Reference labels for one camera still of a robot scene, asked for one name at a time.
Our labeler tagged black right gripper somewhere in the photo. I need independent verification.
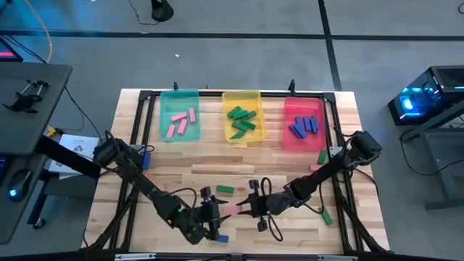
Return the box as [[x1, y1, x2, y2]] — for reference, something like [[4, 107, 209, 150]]
[[236, 179, 288, 233]]

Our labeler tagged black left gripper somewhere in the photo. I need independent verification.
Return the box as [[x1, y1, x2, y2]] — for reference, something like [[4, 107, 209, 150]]
[[197, 186, 232, 244]]

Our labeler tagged silver metal bar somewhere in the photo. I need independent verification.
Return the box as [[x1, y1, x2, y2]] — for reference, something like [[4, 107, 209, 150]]
[[317, 254, 360, 261], [114, 252, 157, 261]]

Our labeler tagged yellow translucent plastic bin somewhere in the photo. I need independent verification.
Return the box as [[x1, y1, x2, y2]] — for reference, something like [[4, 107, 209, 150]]
[[221, 90, 268, 144]]

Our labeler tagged teal translucent plastic bin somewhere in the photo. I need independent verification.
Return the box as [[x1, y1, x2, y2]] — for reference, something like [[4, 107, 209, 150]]
[[159, 88, 202, 142]]

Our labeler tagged pink-red translucent plastic bin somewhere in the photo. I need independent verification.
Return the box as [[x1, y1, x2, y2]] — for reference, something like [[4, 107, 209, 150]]
[[282, 96, 328, 153]]

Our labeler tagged white paper sheet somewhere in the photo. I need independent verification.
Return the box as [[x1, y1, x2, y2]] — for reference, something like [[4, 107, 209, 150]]
[[46, 133, 101, 181]]

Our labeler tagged dark metal equipment stand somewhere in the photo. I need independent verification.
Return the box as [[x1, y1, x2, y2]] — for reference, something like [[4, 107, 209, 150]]
[[398, 104, 464, 212]]

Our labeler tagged black computer mouse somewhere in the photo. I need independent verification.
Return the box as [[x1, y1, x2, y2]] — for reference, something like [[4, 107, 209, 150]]
[[7, 168, 33, 202]]

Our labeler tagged black round stand base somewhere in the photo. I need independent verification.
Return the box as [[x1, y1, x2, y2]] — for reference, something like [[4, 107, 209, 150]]
[[150, 0, 175, 22]]

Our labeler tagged dark grey low desk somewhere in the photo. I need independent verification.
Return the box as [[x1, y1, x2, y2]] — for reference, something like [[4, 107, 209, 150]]
[[0, 154, 50, 246]]

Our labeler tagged black side desk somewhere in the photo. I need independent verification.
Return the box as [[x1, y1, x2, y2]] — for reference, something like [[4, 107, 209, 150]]
[[0, 61, 73, 157]]

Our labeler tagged black lit computer tower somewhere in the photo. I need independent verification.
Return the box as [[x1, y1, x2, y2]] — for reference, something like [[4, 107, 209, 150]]
[[387, 65, 464, 127]]

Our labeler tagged dark monitor screen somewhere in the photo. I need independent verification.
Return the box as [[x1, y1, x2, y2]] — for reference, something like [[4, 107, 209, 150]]
[[0, 36, 25, 63]]

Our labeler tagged black looped gripper cable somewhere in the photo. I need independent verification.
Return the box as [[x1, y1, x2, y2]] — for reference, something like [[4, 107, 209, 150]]
[[266, 213, 285, 243]]

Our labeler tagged black hanging cable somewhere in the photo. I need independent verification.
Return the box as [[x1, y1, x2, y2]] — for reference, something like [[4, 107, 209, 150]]
[[398, 128, 464, 178]]

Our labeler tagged black desk cable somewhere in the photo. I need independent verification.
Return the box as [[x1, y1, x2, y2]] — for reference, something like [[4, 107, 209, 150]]
[[64, 86, 106, 142]]

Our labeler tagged thin black floor cable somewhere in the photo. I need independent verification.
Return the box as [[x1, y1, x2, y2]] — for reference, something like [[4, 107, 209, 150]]
[[127, 0, 160, 27]]

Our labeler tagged black clamp bracket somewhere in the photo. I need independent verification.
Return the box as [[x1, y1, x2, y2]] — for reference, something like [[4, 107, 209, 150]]
[[2, 79, 51, 114]]

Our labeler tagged orange cable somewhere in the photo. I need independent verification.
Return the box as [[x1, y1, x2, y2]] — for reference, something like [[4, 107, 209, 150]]
[[23, 0, 54, 65]]

